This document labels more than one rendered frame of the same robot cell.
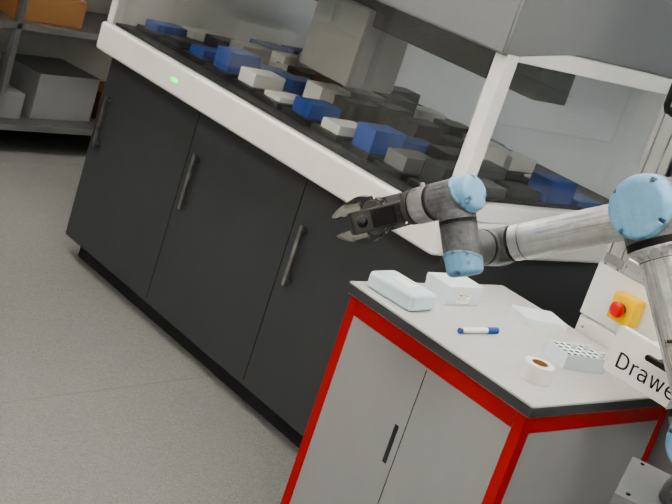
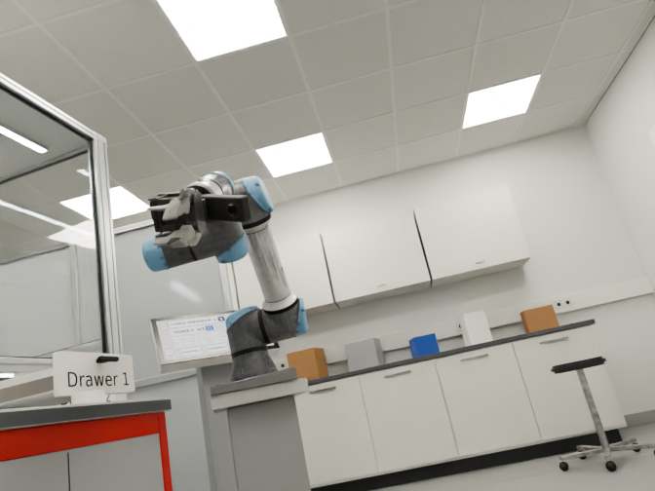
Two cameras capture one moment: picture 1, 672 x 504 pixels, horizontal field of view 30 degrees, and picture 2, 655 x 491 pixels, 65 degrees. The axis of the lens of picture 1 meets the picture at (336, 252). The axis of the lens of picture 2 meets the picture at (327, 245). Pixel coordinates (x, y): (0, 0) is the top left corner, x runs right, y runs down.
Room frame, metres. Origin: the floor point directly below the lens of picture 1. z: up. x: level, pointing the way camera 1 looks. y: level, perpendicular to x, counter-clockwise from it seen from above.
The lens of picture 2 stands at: (2.75, 0.78, 0.66)
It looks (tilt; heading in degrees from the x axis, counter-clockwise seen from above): 17 degrees up; 238
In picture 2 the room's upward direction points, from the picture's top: 12 degrees counter-clockwise
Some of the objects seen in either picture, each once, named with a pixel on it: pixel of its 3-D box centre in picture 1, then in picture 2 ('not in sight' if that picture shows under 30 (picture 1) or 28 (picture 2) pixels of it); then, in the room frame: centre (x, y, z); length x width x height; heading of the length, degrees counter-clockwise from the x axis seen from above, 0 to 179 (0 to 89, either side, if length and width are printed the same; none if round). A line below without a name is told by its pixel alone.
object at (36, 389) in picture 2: not in sight; (34, 393); (2.75, -0.91, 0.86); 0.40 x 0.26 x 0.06; 135
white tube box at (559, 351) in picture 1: (576, 356); not in sight; (2.85, -0.62, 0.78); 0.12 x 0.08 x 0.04; 119
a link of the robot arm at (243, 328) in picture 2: not in sight; (247, 329); (2.15, -0.79, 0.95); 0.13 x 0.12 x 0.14; 146
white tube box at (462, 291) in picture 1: (453, 289); not in sight; (3.04, -0.31, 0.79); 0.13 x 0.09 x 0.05; 134
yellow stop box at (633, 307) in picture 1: (625, 309); not in sight; (3.05, -0.73, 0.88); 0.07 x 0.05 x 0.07; 45
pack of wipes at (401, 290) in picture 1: (401, 290); not in sight; (2.90, -0.18, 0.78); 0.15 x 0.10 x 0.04; 51
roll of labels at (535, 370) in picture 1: (537, 371); (89, 401); (2.65, -0.51, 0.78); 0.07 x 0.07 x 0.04
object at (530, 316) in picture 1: (538, 317); not in sight; (3.10, -0.55, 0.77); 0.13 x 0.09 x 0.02; 117
